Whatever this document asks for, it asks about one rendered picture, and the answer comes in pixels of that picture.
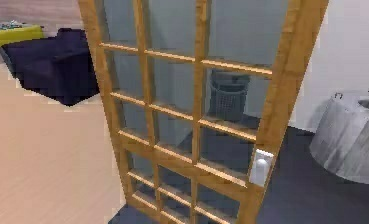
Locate dark grey laundry basket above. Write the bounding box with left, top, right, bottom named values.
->
left=209, top=69, right=252, bottom=123

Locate wooden glass-paned door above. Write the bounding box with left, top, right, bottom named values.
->
left=77, top=0, right=330, bottom=224

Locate dark purple armchair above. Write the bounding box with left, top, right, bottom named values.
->
left=0, top=27, right=100, bottom=108

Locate yellow table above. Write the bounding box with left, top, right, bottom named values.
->
left=0, top=21, right=45, bottom=49

